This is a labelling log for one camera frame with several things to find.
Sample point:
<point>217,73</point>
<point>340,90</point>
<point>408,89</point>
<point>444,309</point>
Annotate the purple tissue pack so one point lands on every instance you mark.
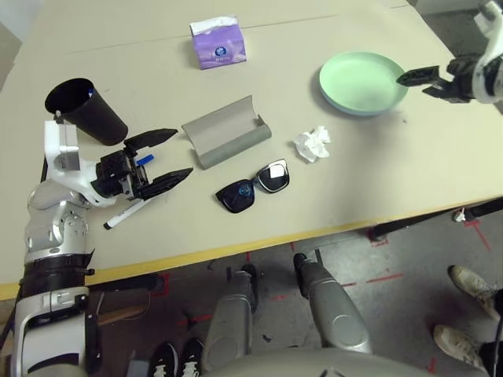
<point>220,51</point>

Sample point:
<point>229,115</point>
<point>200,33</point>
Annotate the small white plastic knot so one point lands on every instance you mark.
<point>460,215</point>

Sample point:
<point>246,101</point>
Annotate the robot grey legs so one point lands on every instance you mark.
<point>338,314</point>

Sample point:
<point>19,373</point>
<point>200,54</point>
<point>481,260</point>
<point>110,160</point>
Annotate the white tissue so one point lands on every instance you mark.
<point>312,145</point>

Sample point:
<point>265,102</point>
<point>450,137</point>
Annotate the white bystander shoe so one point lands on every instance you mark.
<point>471,282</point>
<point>456,341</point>

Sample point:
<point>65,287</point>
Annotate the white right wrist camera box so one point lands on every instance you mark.
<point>489,66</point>

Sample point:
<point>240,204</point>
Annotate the green plate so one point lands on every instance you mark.
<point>357,82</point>

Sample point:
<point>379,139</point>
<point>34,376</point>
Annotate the grey glasses case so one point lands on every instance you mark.
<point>232,149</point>

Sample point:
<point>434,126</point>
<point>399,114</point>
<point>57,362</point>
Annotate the silver robot left leg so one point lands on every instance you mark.
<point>228,334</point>

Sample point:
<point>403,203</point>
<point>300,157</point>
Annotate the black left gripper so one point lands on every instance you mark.
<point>118,174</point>

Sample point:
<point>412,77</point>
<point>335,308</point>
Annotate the wooden stick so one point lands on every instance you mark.
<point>122,314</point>

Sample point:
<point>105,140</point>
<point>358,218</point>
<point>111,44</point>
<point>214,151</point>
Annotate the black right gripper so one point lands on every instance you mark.
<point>463,80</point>

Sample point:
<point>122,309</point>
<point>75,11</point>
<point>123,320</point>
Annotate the black sneaker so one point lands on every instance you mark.
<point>163,361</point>
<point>191,359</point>

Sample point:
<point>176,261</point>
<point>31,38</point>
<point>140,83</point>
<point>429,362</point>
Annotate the black trousered bystander leg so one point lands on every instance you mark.
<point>493,357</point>
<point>498,302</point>

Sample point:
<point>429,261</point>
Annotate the grey robot torso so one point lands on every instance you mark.
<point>314,365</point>

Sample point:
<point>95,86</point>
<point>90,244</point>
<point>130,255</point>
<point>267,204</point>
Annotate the black cup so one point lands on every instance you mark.
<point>98,118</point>

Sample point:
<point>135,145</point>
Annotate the black sunglasses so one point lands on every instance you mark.
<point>236,196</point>

